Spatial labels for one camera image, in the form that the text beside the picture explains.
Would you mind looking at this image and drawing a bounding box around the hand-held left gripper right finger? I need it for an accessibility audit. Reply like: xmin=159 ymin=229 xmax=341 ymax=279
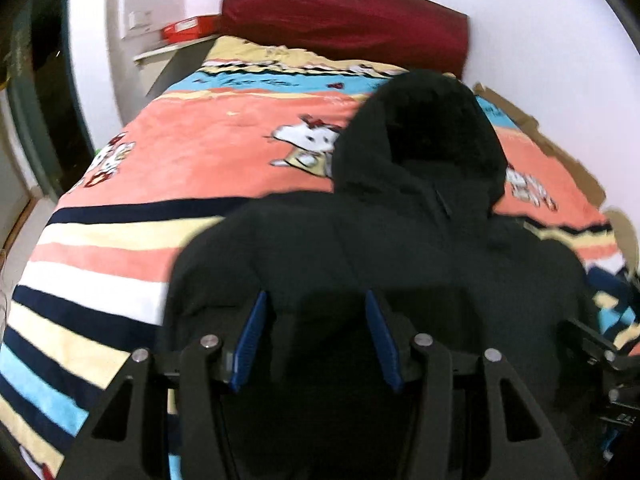
xmin=364 ymin=289 xmax=578 ymax=480

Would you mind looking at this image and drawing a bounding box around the dark green door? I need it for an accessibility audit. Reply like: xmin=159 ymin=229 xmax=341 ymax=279
xmin=0 ymin=0 xmax=96 ymax=201

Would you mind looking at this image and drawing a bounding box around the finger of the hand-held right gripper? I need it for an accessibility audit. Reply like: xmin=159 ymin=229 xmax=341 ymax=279
xmin=565 ymin=317 xmax=632 ymax=367

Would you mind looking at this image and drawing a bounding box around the brown cardboard sheet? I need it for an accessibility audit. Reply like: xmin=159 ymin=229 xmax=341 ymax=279
xmin=472 ymin=82 xmax=607 ymax=206

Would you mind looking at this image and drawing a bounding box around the beige woven fan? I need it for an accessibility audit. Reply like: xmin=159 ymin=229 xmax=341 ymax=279
xmin=602 ymin=207 xmax=636 ymax=256

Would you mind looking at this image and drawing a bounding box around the dark red headboard cushion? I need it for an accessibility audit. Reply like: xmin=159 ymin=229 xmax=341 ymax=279
xmin=220 ymin=0 xmax=470 ymax=80

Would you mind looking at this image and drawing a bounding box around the black hooded jacket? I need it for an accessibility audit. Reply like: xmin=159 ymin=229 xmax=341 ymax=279
xmin=155 ymin=67 xmax=601 ymax=480

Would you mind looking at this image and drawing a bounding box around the striped cartoon printed blanket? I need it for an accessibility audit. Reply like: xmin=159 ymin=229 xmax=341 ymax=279
xmin=0 ymin=35 xmax=640 ymax=480

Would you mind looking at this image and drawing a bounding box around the white wall shelf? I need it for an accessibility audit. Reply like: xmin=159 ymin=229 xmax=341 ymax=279
xmin=132 ymin=35 xmax=221 ymax=98

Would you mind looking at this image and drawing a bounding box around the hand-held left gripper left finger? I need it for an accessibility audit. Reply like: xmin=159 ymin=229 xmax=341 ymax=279
xmin=57 ymin=290 xmax=273 ymax=480

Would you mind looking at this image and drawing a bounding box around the red flat box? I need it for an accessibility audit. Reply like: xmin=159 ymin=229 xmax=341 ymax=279
xmin=161 ymin=16 xmax=223 ymax=42

